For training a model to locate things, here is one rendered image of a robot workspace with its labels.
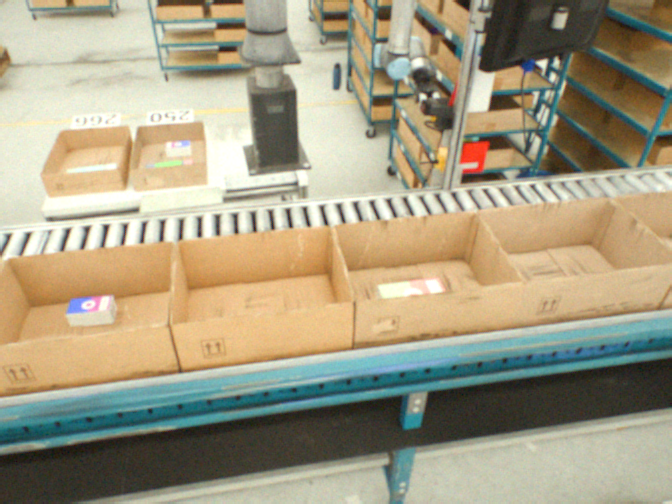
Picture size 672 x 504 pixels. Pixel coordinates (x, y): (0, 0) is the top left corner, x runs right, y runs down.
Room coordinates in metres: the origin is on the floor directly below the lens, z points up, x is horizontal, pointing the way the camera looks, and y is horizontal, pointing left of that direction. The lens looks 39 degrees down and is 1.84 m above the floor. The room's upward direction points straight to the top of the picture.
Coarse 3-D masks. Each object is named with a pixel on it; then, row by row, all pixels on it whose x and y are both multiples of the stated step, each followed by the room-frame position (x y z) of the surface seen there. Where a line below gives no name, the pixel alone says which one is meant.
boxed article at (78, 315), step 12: (72, 300) 0.94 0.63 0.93; (84, 300) 0.94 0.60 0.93; (96, 300) 0.94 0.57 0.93; (108, 300) 0.94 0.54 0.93; (72, 312) 0.90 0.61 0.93; (84, 312) 0.90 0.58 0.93; (96, 312) 0.90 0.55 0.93; (108, 312) 0.91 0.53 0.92; (72, 324) 0.89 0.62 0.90; (84, 324) 0.90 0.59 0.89; (96, 324) 0.90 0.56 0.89
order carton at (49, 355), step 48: (0, 288) 0.89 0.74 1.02; (48, 288) 0.97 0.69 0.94; (96, 288) 0.99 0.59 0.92; (144, 288) 1.01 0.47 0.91; (0, 336) 0.80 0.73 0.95; (48, 336) 0.86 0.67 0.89; (96, 336) 0.72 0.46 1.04; (144, 336) 0.74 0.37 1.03; (0, 384) 0.69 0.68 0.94; (48, 384) 0.70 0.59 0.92; (96, 384) 0.72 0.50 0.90
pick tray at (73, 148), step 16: (80, 128) 2.07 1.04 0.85; (96, 128) 2.08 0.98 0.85; (112, 128) 2.09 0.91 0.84; (128, 128) 2.08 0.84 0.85; (64, 144) 2.04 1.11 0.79; (80, 144) 2.07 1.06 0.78; (96, 144) 2.08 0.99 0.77; (112, 144) 2.09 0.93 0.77; (128, 144) 1.99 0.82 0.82; (48, 160) 1.81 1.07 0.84; (64, 160) 1.96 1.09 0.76; (80, 160) 1.96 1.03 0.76; (96, 160) 1.96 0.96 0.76; (112, 160) 1.96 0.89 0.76; (128, 160) 1.92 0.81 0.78; (48, 176) 1.69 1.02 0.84; (64, 176) 1.70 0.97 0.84; (80, 176) 1.71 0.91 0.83; (96, 176) 1.72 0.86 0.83; (112, 176) 1.73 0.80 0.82; (128, 176) 1.85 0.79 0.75; (48, 192) 1.69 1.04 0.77; (64, 192) 1.70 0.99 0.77; (80, 192) 1.71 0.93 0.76; (96, 192) 1.72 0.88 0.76; (112, 192) 1.73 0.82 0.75
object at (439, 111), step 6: (426, 102) 1.79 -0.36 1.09; (432, 102) 1.78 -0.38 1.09; (438, 102) 1.79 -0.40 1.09; (444, 102) 1.79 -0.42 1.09; (420, 108) 1.80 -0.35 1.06; (426, 108) 1.77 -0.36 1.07; (432, 108) 1.77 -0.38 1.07; (438, 108) 1.77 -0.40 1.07; (444, 108) 1.77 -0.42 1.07; (450, 108) 1.78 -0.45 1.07; (426, 114) 1.77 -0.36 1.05; (432, 114) 1.77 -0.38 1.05; (438, 114) 1.77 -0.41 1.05; (444, 114) 1.77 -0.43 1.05; (450, 114) 1.78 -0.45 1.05; (432, 120) 1.80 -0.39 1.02; (438, 120) 1.79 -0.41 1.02; (444, 120) 1.79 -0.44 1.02; (438, 126) 1.78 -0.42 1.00
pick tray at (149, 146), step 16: (144, 128) 2.10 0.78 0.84; (160, 128) 2.12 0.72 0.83; (176, 128) 2.13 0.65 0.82; (192, 128) 2.14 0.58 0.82; (144, 144) 2.10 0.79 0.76; (160, 144) 2.11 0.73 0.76; (192, 144) 2.11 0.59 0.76; (144, 160) 1.96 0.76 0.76; (160, 160) 1.96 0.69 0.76; (176, 160) 1.96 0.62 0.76; (144, 176) 1.74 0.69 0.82; (160, 176) 1.75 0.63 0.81; (176, 176) 1.76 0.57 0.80; (192, 176) 1.77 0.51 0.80
